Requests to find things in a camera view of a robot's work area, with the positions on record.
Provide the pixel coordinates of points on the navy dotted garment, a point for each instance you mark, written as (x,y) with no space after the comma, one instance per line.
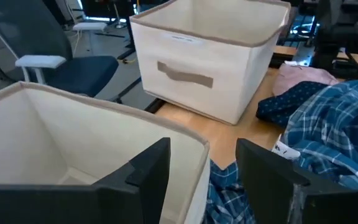
(284,102)

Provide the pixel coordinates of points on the dark blue plaid pants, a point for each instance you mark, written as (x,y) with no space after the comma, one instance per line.
(225,196)

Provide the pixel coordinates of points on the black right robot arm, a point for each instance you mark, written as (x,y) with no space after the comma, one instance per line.
(334,31)

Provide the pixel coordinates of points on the beige fabric storage bin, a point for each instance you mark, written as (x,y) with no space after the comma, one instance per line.
(182,102)
(73,133)

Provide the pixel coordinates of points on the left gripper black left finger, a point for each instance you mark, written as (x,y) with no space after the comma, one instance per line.
(57,205)

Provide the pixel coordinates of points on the pink linen shirt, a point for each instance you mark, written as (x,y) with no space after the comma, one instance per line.
(300,76)

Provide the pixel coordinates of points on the blue plaid shirt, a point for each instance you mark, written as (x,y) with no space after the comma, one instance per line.
(337,130)

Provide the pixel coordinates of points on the dark office chair white armrests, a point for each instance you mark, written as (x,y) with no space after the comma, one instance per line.
(82,73)

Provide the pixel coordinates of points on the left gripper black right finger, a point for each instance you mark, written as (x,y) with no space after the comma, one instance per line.
(269,186)

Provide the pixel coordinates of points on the white paper pants tag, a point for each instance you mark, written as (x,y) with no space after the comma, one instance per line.
(286,151)

